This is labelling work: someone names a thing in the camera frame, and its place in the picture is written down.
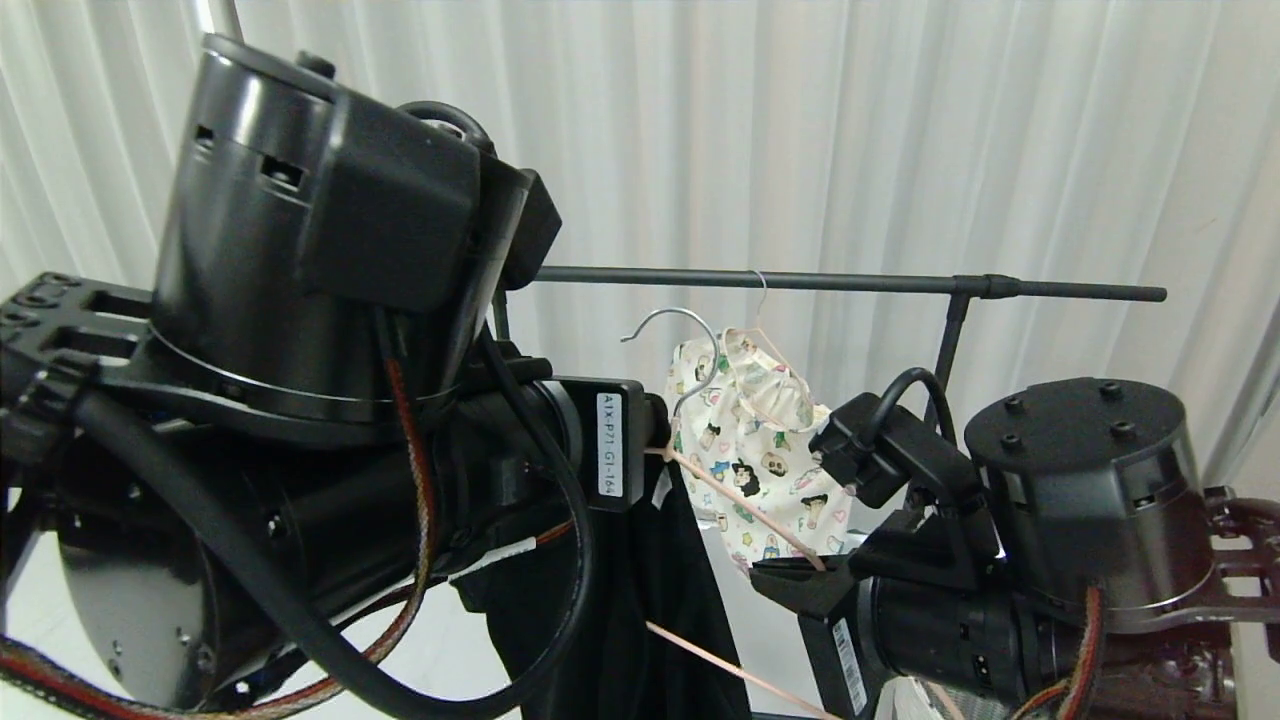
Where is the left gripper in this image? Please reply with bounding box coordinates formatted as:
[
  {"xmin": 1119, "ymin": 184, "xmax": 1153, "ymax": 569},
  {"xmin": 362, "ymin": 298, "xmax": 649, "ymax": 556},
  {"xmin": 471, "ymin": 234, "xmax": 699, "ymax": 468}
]
[{"xmin": 450, "ymin": 376, "xmax": 673, "ymax": 561}]

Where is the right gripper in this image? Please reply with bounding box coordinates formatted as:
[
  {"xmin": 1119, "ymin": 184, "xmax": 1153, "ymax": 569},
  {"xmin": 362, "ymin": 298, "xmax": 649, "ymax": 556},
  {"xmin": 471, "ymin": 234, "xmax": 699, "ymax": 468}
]
[{"xmin": 798, "ymin": 578, "xmax": 1063, "ymax": 720}]

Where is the cream printed garment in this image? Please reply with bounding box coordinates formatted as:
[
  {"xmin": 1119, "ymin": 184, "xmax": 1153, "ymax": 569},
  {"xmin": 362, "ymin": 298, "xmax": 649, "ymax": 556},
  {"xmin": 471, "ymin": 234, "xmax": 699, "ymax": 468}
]
[{"xmin": 663, "ymin": 328, "xmax": 853, "ymax": 579}]

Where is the pink clothes hanger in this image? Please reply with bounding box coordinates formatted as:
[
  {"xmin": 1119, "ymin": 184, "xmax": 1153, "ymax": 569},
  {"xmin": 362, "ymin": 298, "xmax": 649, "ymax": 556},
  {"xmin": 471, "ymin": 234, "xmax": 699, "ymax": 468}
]
[
  {"xmin": 725, "ymin": 268, "xmax": 816, "ymax": 431},
  {"xmin": 620, "ymin": 306, "xmax": 846, "ymax": 720}
]

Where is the black garment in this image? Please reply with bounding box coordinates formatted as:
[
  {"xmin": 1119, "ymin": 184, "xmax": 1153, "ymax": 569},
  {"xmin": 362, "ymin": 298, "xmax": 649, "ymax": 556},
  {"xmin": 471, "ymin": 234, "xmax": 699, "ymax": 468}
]
[{"xmin": 455, "ymin": 455, "xmax": 753, "ymax": 720}]

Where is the black clothes rack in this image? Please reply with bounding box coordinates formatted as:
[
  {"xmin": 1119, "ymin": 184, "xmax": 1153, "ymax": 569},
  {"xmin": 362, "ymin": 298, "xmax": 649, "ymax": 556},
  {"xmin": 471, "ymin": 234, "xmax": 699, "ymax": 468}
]
[{"xmin": 490, "ymin": 264, "xmax": 1168, "ymax": 431}]

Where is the white curtain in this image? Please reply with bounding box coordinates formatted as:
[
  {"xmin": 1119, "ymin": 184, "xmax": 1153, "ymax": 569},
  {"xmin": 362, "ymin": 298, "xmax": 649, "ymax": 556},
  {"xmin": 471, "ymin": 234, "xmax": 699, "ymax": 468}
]
[{"xmin": 0, "ymin": 0, "xmax": 1280, "ymax": 481}]

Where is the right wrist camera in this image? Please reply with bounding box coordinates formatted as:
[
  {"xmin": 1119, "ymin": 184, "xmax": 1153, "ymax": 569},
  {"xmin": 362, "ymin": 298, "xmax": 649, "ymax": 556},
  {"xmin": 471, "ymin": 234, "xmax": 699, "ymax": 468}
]
[{"xmin": 808, "ymin": 400, "xmax": 1001, "ymax": 591}]

